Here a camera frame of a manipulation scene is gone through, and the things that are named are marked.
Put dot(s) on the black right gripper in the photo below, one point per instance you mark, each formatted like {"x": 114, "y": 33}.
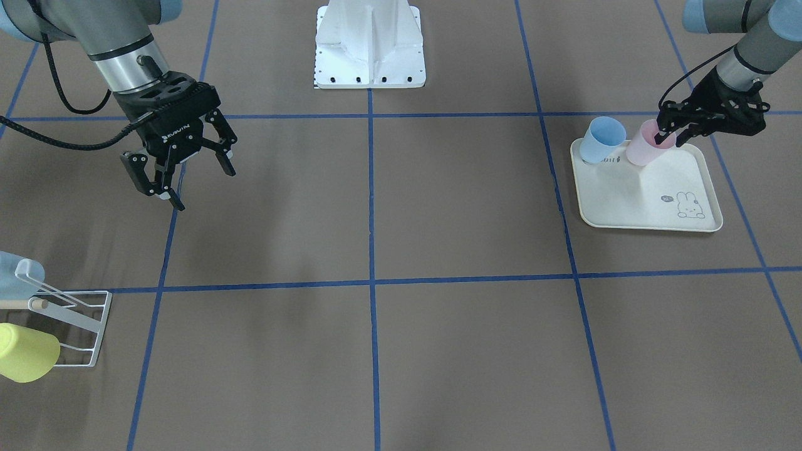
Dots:
{"x": 168, "y": 137}

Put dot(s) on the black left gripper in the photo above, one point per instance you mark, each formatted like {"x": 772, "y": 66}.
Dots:
{"x": 712, "y": 95}

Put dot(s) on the pink plastic cup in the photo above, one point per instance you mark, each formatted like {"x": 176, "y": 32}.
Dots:
{"x": 648, "y": 144}

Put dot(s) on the light blue plastic cup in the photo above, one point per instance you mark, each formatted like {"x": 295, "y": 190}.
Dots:
{"x": 21, "y": 278}

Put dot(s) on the yellow plastic cup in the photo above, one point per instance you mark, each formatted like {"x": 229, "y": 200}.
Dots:
{"x": 27, "y": 354}

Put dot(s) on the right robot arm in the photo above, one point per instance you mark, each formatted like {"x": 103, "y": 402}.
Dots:
{"x": 117, "y": 38}

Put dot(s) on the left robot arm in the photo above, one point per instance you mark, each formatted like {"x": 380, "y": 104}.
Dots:
{"x": 770, "y": 37}

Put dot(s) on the blue cup near base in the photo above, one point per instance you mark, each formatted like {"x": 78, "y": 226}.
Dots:
{"x": 602, "y": 137}

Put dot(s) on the cream plastic tray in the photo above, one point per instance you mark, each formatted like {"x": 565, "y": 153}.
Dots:
{"x": 673, "y": 193}

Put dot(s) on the white wire cup rack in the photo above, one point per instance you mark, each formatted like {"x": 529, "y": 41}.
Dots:
{"x": 85, "y": 310}

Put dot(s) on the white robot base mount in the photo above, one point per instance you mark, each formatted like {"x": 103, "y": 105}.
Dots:
{"x": 369, "y": 45}

